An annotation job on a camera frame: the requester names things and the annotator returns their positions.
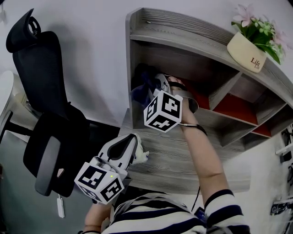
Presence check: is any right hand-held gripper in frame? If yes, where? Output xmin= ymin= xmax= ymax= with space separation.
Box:
xmin=143 ymin=73 xmax=199 ymax=133

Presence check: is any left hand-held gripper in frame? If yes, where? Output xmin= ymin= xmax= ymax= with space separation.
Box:
xmin=74 ymin=133 xmax=138 ymax=205

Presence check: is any dark blue cloth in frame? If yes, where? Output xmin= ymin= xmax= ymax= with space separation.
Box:
xmin=130 ymin=64 xmax=158 ymax=108

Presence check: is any grey wooden shelf unit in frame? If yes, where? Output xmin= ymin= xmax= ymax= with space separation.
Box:
xmin=125 ymin=7 xmax=293 ymax=151

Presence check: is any person's right forearm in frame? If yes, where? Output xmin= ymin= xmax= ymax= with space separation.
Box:
xmin=180 ymin=106 xmax=229 ymax=206

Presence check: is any person's left forearm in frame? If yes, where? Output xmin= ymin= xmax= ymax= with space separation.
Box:
xmin=84 ymin=202 xmax=115 ymax=233

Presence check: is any grey wooden desk with shelves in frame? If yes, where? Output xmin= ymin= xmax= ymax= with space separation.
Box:
xmin=119 ymin=107 xmax=251 ymax=195

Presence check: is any person's right hand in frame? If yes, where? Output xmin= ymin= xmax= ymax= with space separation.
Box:
xmin=168 ymin=76 xmax=185 ymax=89

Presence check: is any white crumpled plastic bag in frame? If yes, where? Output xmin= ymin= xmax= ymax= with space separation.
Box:
xmin=134 ymin=134 xmax=149 ymax=165

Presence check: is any black wrist band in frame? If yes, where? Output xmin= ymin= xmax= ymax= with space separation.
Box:
xmin=178 ymin=122 xmax=208 ymax=137

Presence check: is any person's striped shirt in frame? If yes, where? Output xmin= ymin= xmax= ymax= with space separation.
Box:
xmin=79 ymin=189 xmax=250 ymax=234

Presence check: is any white power strip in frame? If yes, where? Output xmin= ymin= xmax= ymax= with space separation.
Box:
xmin=56 ymin=197 xmax=65 ymax=218

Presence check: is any cream pot with pink flowers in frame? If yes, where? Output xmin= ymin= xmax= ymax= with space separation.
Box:
xmin=226 ymin=3 xmax=288 ymax=73

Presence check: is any black mesh office chair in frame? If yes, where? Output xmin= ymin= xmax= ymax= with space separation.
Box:
xmin=0 ymin=8 xmax=92 ymax=197

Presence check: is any white round table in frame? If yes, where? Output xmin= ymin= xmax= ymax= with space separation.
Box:
xmin=0 ymin=70 xmax=16 ymax=128

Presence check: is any black and white floor device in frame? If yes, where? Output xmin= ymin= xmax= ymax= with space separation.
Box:
xmin=270 ymin=200 xmax=293 ymax=216

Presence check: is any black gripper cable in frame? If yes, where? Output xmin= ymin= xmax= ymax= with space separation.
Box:
xmin=191 ymin=186 xmax=201 ymax=212

